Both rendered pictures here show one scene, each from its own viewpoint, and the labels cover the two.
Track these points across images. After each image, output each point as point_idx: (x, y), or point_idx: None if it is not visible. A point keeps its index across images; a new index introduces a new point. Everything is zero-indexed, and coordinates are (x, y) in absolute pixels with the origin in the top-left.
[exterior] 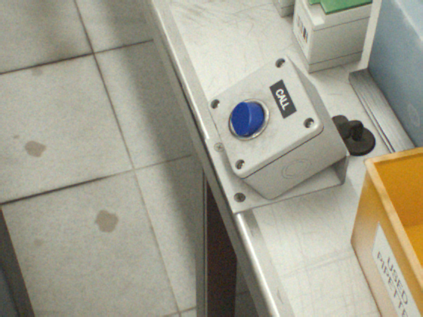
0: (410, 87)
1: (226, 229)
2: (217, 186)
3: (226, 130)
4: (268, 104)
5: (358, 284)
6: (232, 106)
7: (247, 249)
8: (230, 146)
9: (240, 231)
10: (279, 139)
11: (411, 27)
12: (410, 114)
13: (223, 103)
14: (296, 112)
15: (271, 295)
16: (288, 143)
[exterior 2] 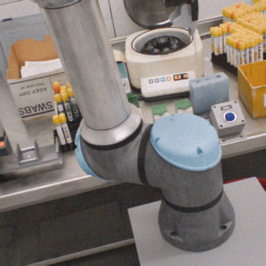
0: (215, 96)
1: (243, 149)
2: (234, 144)
3: (231, 123)
4: (226, 111)
5: (265, 118)
6: (223, 121)
7: (257, 136)
8: (236, 123)
9: (252, 137)
10: (238, 110)
11: (208, 84)
12: (218, 102)
13: (221, 123)
14: (231, 104)
15: None
16: (240, 107)
